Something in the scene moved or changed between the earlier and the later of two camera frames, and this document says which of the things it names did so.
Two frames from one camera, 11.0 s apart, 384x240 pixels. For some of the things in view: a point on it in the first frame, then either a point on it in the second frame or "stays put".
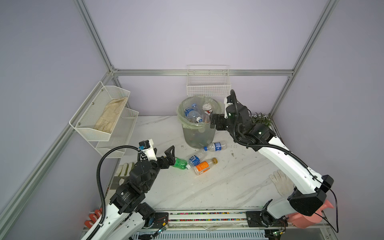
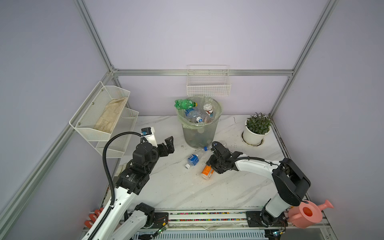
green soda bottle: (181, 164) to (184, 104)
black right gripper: (218, 118) to (209, 162)
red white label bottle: (207, 109) stays put
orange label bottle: (204, 166) to (207, 172)
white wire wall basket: (208, 80) stays put
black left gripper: (171, 159) to (165, 152)
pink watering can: (300, 221) stays put
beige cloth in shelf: (108, 120) stays put
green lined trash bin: (194, 114) stays put
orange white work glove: (93, 218) stays put
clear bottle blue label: (192, 115) stays put
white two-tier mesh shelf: (104, 120) stays put
